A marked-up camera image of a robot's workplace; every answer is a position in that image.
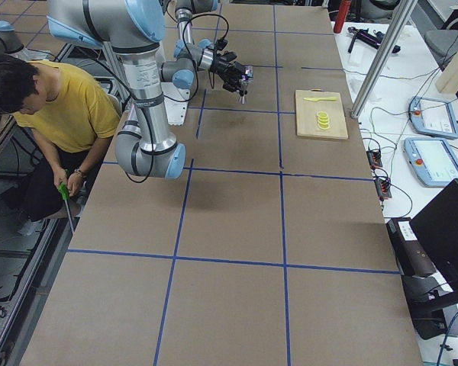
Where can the black tool with purple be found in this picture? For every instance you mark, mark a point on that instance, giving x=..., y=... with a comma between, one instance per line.
x=373, y=39

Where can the black desktop box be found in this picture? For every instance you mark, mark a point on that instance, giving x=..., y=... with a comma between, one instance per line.
x=411, y=256

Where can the person in yellow shirt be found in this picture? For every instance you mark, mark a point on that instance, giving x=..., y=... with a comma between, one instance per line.
x=73, y=122

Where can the black computer monitor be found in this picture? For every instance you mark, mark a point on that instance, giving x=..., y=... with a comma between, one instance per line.
x=436, y=229

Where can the upper blue teach pendant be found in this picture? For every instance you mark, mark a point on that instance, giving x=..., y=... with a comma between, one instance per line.
x=433, y=117

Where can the red cylinder bottle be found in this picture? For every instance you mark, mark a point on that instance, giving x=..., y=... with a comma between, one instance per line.
x=341, y=15

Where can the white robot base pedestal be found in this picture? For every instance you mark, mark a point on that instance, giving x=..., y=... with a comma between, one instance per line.
x=176, y=103

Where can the lower blue teach pendant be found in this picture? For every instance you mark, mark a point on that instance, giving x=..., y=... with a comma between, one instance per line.
x=432, y=159

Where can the wooden cutting board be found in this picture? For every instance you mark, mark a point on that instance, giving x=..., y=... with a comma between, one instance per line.
x=306, y=124

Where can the grey office chair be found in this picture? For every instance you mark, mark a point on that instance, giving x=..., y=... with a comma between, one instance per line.
x=443, y=43

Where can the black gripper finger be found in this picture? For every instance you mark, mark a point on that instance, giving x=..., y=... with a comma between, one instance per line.
x=240, y=68
x=236, y=86

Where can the yellow lemon slices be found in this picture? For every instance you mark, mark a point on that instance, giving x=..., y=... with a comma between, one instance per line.
x=323, y=120

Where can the clear glass shaker cup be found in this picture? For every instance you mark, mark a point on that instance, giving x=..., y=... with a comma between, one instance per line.
x=247, y=76

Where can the green handled grabber tool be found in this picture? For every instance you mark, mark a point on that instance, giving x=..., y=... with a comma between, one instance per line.
x=64, y=193

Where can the aluminium frame post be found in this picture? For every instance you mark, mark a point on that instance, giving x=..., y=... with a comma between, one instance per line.
x=395, y=28

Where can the yellow plastic knife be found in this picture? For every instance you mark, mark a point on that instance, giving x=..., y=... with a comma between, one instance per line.
x=316, y=99

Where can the blue teach pendant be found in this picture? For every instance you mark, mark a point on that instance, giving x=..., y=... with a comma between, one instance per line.
x=433, y=117
x=432, y=159

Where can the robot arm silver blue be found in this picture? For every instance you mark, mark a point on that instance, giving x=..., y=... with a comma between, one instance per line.
x=135, y=29
x=205, y=55

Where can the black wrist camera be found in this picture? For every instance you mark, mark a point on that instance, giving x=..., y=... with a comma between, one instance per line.
x=220, y=45

